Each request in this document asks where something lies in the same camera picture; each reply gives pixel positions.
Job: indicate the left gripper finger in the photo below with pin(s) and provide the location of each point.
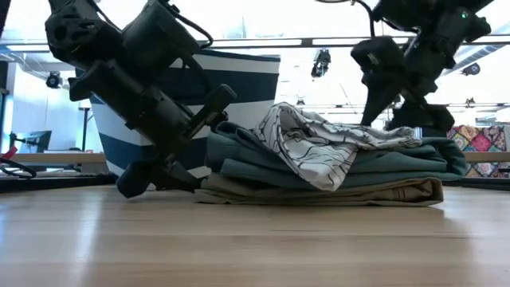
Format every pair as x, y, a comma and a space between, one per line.
175, 177
133, 179

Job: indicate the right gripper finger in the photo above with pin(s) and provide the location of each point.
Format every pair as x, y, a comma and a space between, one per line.
426, 115
378, 95

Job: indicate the teal shirt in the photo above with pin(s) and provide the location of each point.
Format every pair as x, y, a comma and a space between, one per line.
247, 159

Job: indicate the white patterned cloth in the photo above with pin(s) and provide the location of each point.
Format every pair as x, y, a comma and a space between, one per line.
318, 147

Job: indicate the navy white striped fabric bin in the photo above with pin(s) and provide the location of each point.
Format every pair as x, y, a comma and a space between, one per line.
247, 79

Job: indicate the khaki shorts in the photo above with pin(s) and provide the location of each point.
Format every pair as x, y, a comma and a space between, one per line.
318, 197

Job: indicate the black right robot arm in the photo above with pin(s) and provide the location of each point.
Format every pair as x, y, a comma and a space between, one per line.
418, 10

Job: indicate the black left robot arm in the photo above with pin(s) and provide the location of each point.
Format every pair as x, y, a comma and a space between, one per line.
75, 28

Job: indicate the colourful patchwork quilt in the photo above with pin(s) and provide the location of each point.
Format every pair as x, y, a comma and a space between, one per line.
486, 139

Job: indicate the beige wooden desk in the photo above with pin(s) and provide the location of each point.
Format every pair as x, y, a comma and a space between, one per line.
60, 158

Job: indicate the black computer monitor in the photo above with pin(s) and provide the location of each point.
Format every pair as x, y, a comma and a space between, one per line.
40, 141

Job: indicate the red object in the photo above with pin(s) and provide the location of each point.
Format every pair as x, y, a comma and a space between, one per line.
8, 153

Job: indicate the black dome camera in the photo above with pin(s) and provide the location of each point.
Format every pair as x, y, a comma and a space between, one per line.
53, 80
472, 69

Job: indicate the black tall stand frame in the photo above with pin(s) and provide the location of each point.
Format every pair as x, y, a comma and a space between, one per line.
85, 131

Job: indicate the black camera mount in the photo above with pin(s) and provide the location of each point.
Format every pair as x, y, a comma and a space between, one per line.
321, 63

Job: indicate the black aluminium table frame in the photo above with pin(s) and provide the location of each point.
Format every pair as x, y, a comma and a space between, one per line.
60, 184

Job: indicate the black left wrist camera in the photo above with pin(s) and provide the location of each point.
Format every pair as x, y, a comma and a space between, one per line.
155, 36

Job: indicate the black light rail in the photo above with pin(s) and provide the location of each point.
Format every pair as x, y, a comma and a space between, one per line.
279, 42

